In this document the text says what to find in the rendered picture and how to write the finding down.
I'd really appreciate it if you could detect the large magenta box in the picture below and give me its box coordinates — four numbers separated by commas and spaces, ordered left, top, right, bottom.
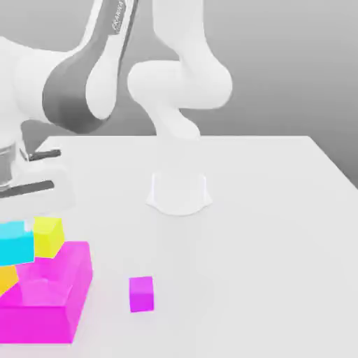
0, 241, 94, 345

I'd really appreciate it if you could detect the small pink cube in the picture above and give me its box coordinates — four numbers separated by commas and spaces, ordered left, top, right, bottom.
18, 275, 75, 308

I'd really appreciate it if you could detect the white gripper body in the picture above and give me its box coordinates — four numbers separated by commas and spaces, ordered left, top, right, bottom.
0, 165, 76, 222

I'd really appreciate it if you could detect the small orange cube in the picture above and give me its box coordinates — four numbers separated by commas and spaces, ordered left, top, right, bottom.
0, 264, 20, 297

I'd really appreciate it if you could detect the small purple cube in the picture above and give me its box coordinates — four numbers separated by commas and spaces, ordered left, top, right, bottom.
129, 275, 155, 313

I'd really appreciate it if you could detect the small yellow cube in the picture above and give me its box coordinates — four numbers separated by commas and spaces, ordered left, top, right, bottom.
33, 216, 66, 259

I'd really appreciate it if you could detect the small cyan cube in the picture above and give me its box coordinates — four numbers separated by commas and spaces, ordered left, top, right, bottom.
0, 220, 36, 267

